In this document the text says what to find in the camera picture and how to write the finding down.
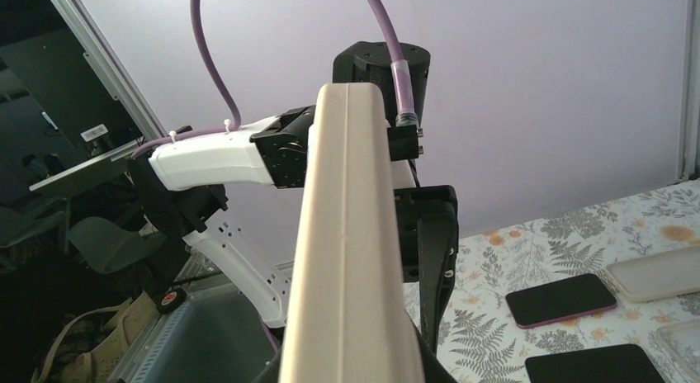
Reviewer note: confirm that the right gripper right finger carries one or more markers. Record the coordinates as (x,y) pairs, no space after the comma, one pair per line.
(433,370)

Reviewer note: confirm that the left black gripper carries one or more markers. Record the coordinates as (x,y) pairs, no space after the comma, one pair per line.
(428,232)

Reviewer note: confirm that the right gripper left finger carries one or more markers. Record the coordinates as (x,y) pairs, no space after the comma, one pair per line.
(271,372)

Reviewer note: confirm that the cased black phone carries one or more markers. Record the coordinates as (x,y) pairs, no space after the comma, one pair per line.
(620,363)
(347,320)

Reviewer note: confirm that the clear phone case with ring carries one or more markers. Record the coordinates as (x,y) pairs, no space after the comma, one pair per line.
(681,342)

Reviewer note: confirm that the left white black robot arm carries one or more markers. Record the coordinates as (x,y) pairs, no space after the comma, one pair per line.
(181,181)

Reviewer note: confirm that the floral patterned table mat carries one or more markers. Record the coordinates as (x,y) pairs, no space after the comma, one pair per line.
(478,339)

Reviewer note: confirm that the aluminium rail frame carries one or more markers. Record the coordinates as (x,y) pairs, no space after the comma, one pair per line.
(213,335)

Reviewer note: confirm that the right aluminium corner post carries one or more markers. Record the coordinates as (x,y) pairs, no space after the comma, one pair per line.
(688,167)

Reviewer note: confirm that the aluminium corner post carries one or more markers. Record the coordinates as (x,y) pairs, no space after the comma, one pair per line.
(688,167)
(106,65)

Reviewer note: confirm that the left aluminium corner post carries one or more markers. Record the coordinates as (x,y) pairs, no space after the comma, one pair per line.
(106,65)

